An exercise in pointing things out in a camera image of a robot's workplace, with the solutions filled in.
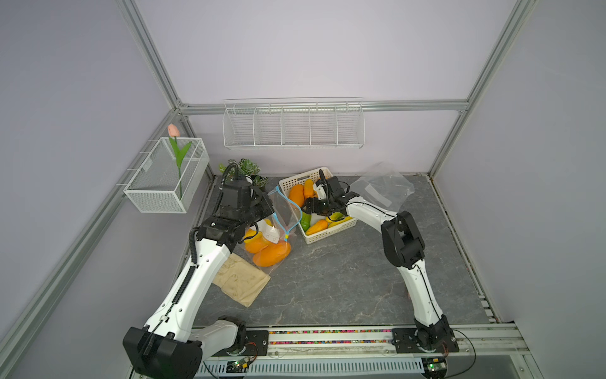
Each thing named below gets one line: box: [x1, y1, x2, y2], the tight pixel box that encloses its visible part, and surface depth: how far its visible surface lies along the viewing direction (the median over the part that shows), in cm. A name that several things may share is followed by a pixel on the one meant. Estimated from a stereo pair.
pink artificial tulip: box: [167, 123, 192, 200], surface depth 82 cm
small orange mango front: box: [305, 219, 329, 236], surface depth 98 cm
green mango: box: [299, 211, 312, 233], surface depth 101 cm
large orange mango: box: [252, 240, 292, 268], surface depth 88 cm
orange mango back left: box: [288, 183, 305, 208], surface depth 112 cm
